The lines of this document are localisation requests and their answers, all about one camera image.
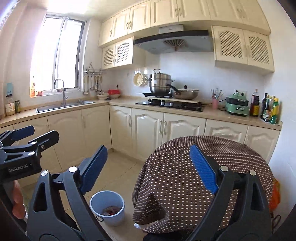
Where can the stainless steel steamer pot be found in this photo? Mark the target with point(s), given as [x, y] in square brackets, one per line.
[159, 83]

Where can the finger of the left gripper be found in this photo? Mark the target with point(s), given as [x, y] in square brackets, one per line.
[44, 141]
[9, 137]

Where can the pink utensil holder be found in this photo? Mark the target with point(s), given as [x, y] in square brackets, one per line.
[216, 95]

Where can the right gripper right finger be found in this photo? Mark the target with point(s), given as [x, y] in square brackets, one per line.
[239, 209]

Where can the dark soy sauce bottle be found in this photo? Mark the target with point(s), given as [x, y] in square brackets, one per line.
[255, 104]

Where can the clear bottle white label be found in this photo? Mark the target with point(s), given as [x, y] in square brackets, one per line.
[10, 108]

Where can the steel sink faucet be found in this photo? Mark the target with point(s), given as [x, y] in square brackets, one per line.
[61, 90]

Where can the green yellow oil bottle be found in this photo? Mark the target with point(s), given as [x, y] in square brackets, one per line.
[274, 111]

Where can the cream lower kitchen cabinets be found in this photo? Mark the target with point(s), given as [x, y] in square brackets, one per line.
[136, 130]

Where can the round cream strainer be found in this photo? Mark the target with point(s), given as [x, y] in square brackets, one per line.
[140, 80]

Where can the kitchen window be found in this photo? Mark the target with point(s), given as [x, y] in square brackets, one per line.
[55, 62]

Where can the grey range hood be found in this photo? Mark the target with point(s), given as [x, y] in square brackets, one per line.
[175, 38]

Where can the red bowl on counter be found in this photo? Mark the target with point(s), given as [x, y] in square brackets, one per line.
[114, 93]

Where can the orange plastic bag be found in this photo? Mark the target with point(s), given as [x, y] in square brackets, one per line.
[275, 197]

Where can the green electric cooker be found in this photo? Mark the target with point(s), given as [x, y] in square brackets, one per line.
[237, 104]

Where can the person's left hand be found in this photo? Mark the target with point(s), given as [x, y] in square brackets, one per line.
[19, 210]

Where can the steel kitchen sink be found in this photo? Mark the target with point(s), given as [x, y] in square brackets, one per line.
[58, 106]

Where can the blue plastic trash bin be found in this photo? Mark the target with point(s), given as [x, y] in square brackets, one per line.
[108, 207]

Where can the brown polka dot tablecloth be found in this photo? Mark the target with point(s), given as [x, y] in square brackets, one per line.
[169, 194]

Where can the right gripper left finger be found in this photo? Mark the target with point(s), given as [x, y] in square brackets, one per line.
[58, 209]

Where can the black gas stove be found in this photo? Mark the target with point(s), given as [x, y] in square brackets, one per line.
[167, 101]

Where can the dark glass bottle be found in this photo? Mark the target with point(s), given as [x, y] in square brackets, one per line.
[265, 115]

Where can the hanging utensil rack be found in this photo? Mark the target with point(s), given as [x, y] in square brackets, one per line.
[92, 80]

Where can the steel wok with lid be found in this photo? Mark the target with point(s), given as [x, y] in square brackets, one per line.
[185, 93]

